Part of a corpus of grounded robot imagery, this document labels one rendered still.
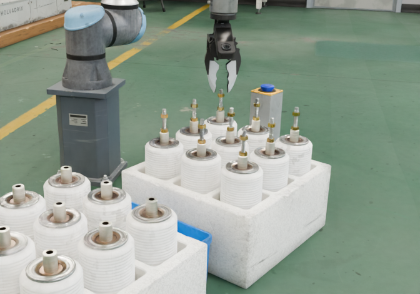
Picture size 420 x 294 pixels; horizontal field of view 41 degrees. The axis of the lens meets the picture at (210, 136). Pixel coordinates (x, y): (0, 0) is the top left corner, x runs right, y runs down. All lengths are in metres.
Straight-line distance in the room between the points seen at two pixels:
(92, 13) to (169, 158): 0.54
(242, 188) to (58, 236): 0.43
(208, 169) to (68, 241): 0.41
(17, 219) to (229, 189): 0.45
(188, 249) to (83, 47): 0.81
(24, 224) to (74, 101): 0.67
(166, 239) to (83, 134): 0.77
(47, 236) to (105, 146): 0.76
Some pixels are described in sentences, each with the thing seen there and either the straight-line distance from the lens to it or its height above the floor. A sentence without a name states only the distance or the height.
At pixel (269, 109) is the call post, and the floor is 0.27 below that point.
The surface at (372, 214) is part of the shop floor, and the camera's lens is 1.71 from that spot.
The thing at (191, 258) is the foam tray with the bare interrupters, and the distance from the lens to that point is 1.09.
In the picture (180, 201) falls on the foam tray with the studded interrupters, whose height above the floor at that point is 0.16.
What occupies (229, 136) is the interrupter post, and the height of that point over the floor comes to 0.27.
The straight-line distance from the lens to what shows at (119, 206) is 1.12.
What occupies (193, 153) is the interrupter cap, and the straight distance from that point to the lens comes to 1.35.
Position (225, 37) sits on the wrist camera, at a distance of 1.49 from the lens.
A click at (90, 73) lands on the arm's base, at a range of 1.72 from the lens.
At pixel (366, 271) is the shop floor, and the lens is 1.44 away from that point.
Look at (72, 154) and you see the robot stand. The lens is 1.80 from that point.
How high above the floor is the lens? 0.75
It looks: 20 degrees down
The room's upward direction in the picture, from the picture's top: 2 degrees clockwise
